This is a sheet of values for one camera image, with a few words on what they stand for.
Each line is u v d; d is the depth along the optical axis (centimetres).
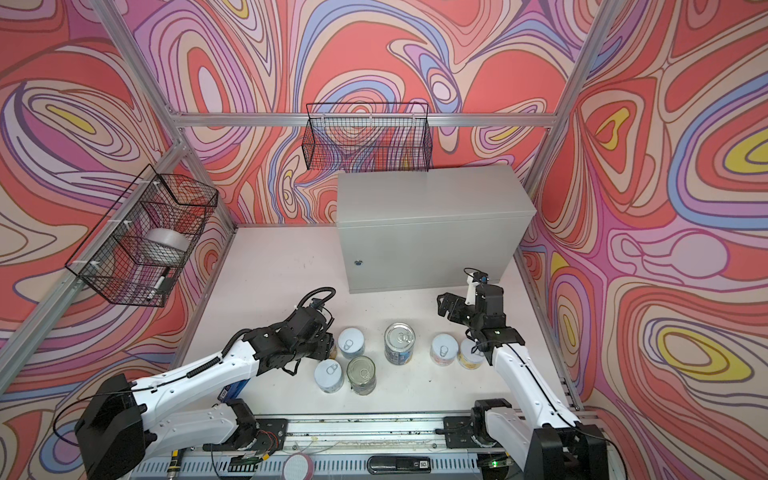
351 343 84
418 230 105
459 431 73
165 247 71
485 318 63
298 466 65
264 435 73
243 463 72
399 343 77
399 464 66
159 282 73
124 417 40
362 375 73
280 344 60
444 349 82
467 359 81
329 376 78
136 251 74
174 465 69
